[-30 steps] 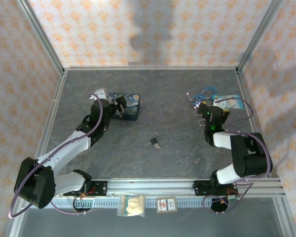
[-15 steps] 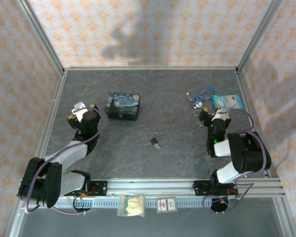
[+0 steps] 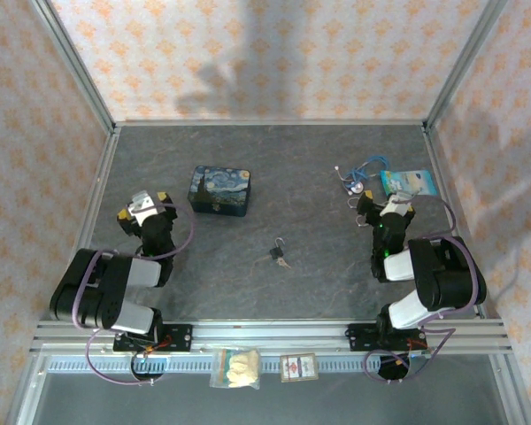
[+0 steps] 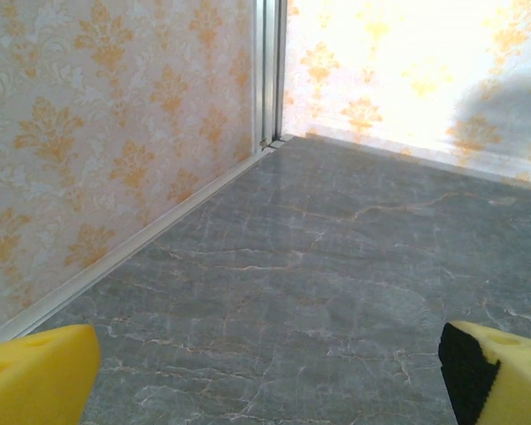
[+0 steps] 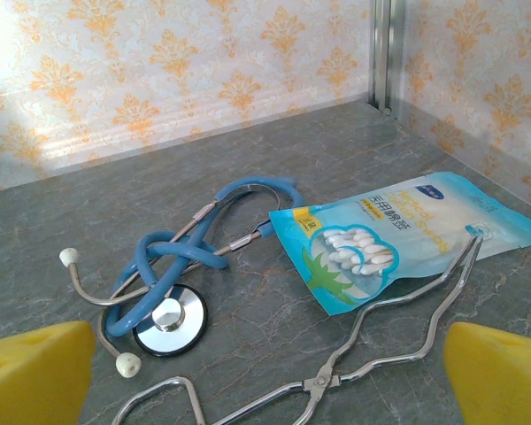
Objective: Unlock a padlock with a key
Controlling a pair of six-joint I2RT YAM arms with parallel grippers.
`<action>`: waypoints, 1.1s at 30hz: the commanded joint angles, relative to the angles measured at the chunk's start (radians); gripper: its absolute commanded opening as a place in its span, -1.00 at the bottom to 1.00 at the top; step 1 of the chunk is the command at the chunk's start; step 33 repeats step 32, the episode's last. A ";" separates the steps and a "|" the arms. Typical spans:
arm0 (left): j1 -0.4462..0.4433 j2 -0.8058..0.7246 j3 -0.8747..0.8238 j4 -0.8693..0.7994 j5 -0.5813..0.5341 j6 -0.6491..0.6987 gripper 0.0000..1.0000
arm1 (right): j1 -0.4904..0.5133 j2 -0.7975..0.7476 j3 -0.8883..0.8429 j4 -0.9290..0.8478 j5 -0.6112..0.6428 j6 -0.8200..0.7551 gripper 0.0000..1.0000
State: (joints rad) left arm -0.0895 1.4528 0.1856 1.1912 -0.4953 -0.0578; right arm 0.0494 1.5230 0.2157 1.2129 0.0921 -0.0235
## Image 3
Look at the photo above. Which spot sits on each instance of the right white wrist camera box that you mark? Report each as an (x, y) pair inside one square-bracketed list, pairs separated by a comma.
[(396, 206)]

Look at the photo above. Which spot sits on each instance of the clear bag of crackers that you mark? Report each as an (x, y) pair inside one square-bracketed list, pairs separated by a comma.
[(239, 367)]

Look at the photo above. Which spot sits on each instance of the aluminium side frame rail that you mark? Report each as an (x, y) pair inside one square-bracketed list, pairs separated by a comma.
[(442, 168), (93, 208)]

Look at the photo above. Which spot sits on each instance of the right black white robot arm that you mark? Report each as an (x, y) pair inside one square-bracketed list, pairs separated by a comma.
[(447, 274)]

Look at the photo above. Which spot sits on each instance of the small black padlock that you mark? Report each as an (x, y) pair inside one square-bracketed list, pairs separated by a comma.
[(275, 252)]

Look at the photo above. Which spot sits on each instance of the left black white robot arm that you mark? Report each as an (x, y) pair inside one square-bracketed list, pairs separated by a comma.
[(93, 288)]

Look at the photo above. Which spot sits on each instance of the aluminium mounting rail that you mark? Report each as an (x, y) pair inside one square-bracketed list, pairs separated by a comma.
[(270, 332)]

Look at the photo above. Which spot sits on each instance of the aluminium frame post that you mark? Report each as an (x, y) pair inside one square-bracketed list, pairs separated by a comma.
[(464, 62), (73, 66)]

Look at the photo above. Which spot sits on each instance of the starry night tin box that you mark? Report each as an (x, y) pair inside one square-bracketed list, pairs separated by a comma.
[(221, 190)]

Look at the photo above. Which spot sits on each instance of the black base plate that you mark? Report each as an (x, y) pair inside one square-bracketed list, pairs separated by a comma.
[(360, 336), (179, 336)]

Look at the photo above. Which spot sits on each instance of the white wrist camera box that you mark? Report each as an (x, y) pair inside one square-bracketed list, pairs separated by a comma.
[(396, 206), (142, 204)]

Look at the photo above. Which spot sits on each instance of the playing card box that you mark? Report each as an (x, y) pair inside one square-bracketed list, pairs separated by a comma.
[(298, 367)]

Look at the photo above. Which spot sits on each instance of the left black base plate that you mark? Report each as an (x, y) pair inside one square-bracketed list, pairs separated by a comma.
[(179, 336)]

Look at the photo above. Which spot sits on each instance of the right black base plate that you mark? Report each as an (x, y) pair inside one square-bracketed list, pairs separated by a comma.
[(360, 336)]

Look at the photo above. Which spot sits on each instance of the blue stethoscope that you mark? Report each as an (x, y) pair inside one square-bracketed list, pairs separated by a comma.
[(358, 179)]

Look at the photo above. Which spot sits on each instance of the aluminium rear frame rail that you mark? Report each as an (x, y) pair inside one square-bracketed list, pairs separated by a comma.
[(270, 123)]

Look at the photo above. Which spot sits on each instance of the blue snack packet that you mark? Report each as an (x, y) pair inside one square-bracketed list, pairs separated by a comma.
[(409, 182)]

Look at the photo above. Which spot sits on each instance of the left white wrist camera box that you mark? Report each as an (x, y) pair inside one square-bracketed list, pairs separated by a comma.
[(142, 204)]

